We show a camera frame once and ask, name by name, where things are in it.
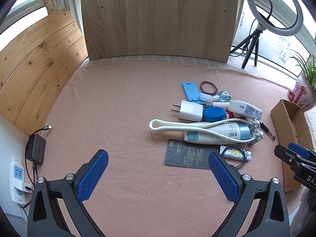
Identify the dark blue hair tie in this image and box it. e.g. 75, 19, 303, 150
221, 143, 247, 170

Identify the patterned lighter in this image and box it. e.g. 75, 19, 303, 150
218, 145, 252, 161

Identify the cardboard box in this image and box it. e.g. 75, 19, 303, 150
271, 99, 315, 192

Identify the white roller massager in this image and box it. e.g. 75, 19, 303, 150
149, 118, 263, 145

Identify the black pen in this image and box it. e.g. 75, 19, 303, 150
259, 121, 276, 141

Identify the white blue sunscreen bottle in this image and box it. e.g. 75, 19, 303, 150
184, 122, 252, 145

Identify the black card package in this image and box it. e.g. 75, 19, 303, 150
165, 139, 219, 170

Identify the black power adapter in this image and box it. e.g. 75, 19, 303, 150
25, 134, 46, 164

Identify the spider plant in pot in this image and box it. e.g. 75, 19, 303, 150
288, 50, 315, 112

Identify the small red figurine toy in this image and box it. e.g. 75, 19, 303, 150
226, 110, 235, 119

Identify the blue round lid tin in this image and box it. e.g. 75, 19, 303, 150
202, 106, 226, 122

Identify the white power strip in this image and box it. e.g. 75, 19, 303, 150
9, 159, 33, 205

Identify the pink white tube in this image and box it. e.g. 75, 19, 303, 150
200, 93, 229, 110

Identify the clear correction tape dispenser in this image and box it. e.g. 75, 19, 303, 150
217, 90, 231, 102

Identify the blue phone stand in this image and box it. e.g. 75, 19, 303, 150
182, 82, 201, 103

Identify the black tripod stand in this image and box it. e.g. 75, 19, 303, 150
230, 29, 263, 69

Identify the pine wood side board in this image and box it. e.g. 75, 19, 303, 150
1, 8, 88, 135

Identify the light wood headboard panel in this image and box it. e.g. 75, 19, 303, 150
81, 0, 238, 62

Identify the white usb wall charger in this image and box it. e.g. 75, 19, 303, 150
171, 100, 204, 122

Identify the dark red hair tie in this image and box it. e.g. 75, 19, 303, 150
200, 80, 219, 95

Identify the white ring light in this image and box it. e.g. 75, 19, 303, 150
247, 0, 304, 36

